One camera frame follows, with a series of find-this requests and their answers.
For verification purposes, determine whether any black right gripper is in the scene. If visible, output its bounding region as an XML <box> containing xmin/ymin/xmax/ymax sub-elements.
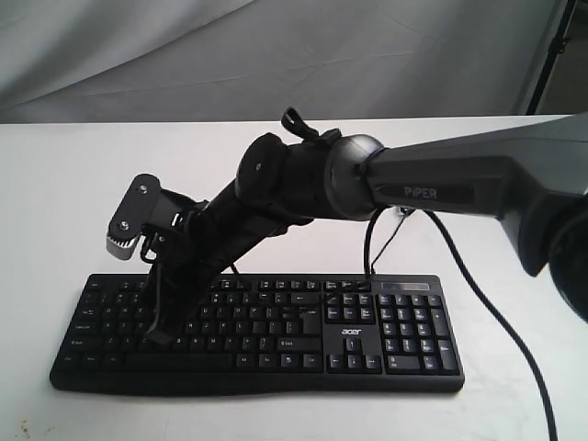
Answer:
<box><xmin>145</xmin><ymin>181</ymin><xmax>312</xmax><ymax>345</ymax></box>

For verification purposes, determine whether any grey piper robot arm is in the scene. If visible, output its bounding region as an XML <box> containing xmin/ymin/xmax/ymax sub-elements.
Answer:
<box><xmin>147</xmin><ymin>110</ymin><xmax>587</xmax><ymax>344</ymax></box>

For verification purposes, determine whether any black acer keyboard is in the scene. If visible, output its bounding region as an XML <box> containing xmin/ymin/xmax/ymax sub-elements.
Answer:
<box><xmin>50</xmin><ymin>274</ymin><xmax>465</xmax><ymax>397</ymax></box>

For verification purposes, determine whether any grey backdrop cloth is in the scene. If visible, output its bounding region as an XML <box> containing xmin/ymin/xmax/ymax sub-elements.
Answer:
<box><xmin>1</xmin><ymin>1</ymin><xmax>566</xmax><ymax>124</ymax></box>

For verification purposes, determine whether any black tripod stand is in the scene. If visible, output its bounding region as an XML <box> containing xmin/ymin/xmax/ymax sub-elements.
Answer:
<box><xmin>525</xmin><ymin>0</ymin><xmax>578</xmax><ymax>116</ymax></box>

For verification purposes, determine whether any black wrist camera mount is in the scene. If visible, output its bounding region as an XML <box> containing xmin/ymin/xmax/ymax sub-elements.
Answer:
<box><xmin>106</xmin><ymin>174</ymin><xmax>187</xmax><ymax>262</ymax></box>

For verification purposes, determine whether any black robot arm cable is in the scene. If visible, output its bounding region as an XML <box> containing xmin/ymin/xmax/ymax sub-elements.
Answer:
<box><xmin>364</xmin><ymin>206</ymin><xmax>560</xmax><ymax>441</ymax></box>

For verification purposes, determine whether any black keyboard usb cable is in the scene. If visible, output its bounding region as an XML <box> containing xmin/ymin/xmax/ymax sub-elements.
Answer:
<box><xmin>370</xmin><ymin>207</ymin><xmax>413</xmax><ymax>277</ymax></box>

